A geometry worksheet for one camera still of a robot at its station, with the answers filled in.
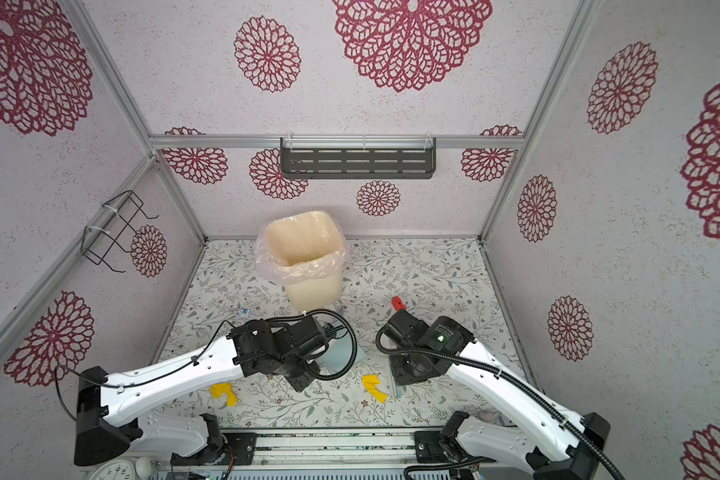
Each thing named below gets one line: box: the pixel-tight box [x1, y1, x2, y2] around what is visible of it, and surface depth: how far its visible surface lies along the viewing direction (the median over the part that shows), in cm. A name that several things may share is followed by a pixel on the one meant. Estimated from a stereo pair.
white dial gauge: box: [89, 459, 136, 480], surface depth 69 cm
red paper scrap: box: [391, 295, 407, 312], surface depth 102 cm
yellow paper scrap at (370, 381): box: [362, 374, 388, 403], surface depth 85 cm
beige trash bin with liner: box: [255, 210, 349, 313], surface depth 90 cm
